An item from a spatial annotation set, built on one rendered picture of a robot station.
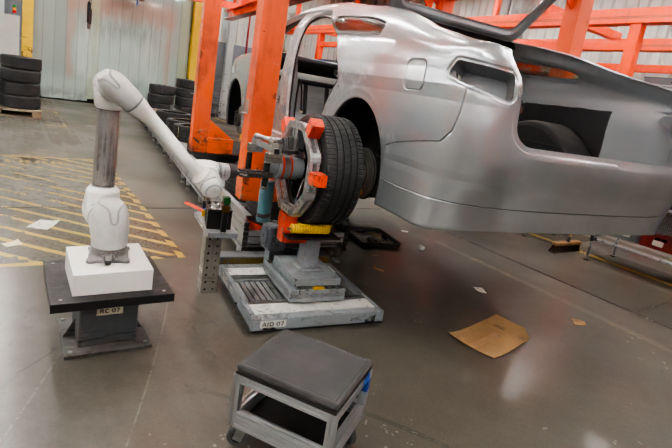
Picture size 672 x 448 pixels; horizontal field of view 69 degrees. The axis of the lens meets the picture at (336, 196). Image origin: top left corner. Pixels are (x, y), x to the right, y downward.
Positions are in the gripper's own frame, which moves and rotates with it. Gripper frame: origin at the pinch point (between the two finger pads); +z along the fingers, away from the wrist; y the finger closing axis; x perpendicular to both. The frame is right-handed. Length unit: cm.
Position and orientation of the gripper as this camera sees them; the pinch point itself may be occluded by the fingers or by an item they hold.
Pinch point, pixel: (265, 174)
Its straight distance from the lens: 265.0
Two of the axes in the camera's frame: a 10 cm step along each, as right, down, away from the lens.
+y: 4.3, 2.5, -8.7
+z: 8.9, 0.5, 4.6
